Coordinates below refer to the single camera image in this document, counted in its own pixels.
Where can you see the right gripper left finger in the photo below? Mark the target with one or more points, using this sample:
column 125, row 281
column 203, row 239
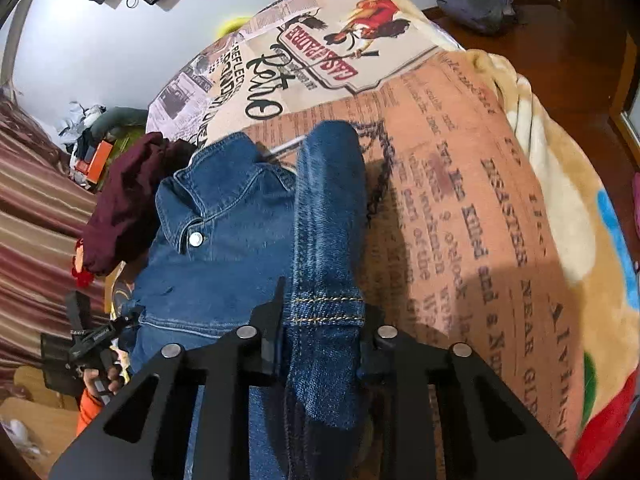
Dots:
column 185, row 407

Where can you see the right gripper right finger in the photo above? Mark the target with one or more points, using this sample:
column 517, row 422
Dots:
column 446, row 414

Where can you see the blue denim jacket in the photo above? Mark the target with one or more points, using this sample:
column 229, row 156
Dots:
column 233, row 227

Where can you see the person left hand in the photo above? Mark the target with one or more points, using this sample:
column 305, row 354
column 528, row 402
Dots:
column 103, row 384

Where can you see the wooden lap desk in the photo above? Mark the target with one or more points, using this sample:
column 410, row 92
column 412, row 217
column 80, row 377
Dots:
column 50, row 418

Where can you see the maroon folded garment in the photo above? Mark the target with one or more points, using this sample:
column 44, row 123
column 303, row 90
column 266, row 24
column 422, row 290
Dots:
column 125, row 220

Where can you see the orange box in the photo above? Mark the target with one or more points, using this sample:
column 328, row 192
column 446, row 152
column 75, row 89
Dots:
column 93, row 164

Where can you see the printed retro bed blanket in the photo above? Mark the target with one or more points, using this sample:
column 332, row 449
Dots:
column 485, row 221

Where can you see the yellow pillow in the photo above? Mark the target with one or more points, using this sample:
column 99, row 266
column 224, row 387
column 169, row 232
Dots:
column 232, row 25

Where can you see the grey backpack on floor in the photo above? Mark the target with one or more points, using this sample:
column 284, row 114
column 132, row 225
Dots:
column 487, row 17

